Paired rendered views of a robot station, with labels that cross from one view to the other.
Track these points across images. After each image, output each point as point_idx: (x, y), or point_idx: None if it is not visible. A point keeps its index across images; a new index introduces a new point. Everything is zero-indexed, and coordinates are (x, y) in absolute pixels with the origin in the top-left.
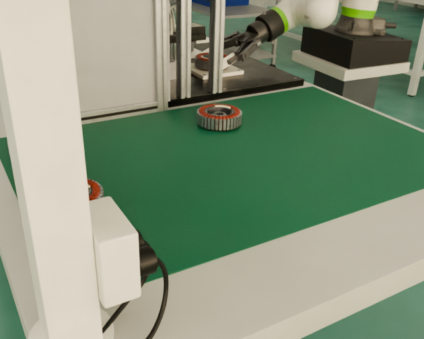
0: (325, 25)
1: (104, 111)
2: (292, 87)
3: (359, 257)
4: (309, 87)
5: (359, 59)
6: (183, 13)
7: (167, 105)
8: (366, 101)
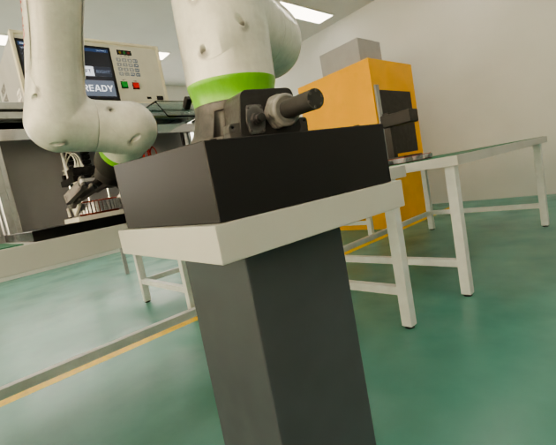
0: (38, 145)
1: None
2: (30, 242)
3: None
4: (20, 244)
5: (131, 207)
6: None
7: None
8: (240, 335)
